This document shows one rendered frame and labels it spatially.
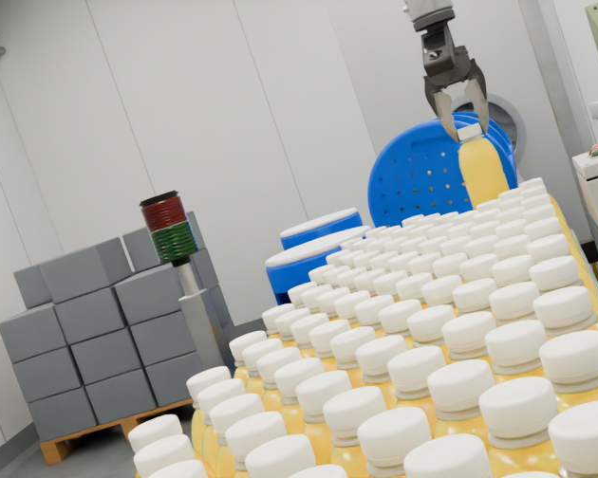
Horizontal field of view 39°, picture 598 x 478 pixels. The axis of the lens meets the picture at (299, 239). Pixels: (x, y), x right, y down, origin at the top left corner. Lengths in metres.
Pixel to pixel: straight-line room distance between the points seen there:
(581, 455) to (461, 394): 0.13
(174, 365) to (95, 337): 0.51
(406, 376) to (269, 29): 6.33
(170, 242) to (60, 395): 4.15
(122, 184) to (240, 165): 1.02
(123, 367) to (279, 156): 2.44
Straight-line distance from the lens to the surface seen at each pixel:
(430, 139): 1.62
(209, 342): 1.29
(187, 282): 1.29
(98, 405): 5.30
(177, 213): 1.27
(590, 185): 1.27
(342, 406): 0.52
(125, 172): 7.13
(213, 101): 6.90
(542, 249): 0.85
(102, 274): 5.08
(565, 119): 3.03
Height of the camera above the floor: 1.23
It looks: 5 degrees down
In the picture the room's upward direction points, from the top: 19 degrees counter-clockwise
